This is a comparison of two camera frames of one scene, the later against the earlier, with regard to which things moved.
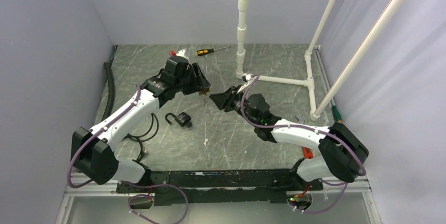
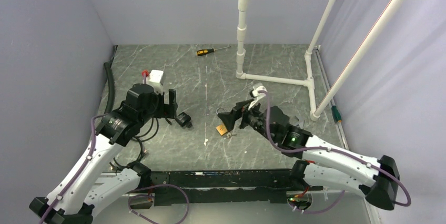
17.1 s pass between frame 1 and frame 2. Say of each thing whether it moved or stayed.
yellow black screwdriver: stayed
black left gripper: moved
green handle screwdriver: stayed
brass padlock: moved
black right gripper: moved
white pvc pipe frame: stayed
